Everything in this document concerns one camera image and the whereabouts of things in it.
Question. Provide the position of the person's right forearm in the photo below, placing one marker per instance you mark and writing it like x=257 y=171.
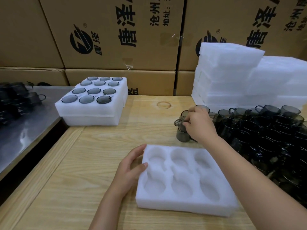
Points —
x=259 y=184

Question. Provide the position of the person's left hand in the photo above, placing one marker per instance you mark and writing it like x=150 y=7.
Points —
x=127 y=174

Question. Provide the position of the dark mugs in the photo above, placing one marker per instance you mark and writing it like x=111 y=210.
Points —
x=14 y=102

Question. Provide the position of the pile of smoky glass mugs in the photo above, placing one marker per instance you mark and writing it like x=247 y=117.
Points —
x=263 y=131

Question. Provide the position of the stack of white foam trays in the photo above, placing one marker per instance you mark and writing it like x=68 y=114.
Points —
x=227 y=69

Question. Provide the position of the stainless steel table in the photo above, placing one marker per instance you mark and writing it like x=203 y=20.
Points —
x=36 y=131

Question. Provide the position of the person's right hand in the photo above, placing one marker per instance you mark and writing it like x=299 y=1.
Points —
x=201 y=124

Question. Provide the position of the black round object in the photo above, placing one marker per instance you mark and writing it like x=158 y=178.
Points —
x=44 y=84

